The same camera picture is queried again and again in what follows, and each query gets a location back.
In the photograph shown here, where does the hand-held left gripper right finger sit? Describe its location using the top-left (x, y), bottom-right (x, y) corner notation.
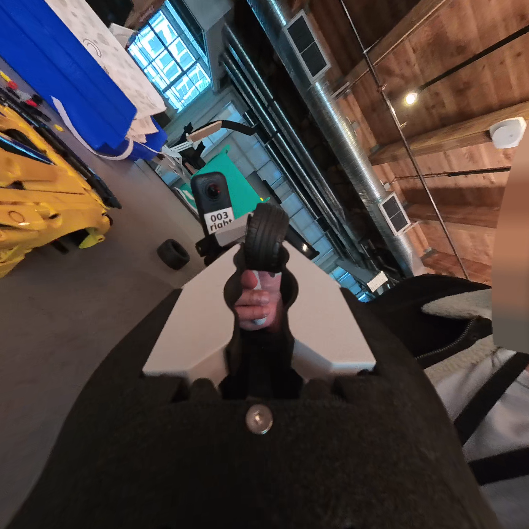
top-left (281, 242), bottom-right (377, 382)

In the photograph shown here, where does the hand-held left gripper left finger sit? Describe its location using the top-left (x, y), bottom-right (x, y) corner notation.
top-left (142, 243), bottom-right (249, 390)

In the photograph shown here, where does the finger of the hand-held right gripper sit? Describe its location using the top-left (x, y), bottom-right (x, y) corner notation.
top-left (215, 225), bottom-right (249, 248)

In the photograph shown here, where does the black toy car tyre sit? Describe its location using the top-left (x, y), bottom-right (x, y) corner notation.
top-left (244, 203), bottom-right (289, 273)
top-left (157, 239), bottom-right (191, 270)

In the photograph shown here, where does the yellow toy brick car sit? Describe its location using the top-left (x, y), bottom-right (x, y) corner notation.
top-left (0, 103), bottom-right (122, 278)

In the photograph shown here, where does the grey desk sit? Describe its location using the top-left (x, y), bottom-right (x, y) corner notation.
top-left (0, 58), bottom-right (207, 521)

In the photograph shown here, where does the person's right hand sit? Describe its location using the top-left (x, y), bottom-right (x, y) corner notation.
top-left (234, 269), bottom-right (283, 333)

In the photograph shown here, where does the teal green box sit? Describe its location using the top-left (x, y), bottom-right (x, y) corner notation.
top-left (182, 147), bottom-right (260, 220)

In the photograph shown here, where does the dark tilted panel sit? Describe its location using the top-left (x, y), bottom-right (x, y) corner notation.
top-left (284, 231), bottom-right (320, 260)

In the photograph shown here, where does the white air vent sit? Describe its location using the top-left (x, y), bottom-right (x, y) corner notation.
top-left (378, 192), bottom-right (412, 236)
top-left (284, 10), bottom-right (331, 81)

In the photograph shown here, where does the grey shirt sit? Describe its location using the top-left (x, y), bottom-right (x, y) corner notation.
top-left (425, 346), bottom-right (529, 529)

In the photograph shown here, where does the bright window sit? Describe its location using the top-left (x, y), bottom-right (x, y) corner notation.
top-left (127, 10), bottom-right (211, 112)

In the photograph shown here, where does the blue plastic bin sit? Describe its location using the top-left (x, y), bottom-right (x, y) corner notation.
top-left (0, 0), bottom-right (168, 162)

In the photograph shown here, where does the cluster of small loose bricks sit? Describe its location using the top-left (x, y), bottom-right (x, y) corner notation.
top-left (0, 70), bottom-right (64, 133)

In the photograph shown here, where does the white round ceiling device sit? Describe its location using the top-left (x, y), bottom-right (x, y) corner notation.
top-left (490, 118), bottom-right (528, 149)

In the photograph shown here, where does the silver ceiling duct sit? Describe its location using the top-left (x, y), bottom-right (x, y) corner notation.
top-left (247, 0), bottom-right (415, 277)

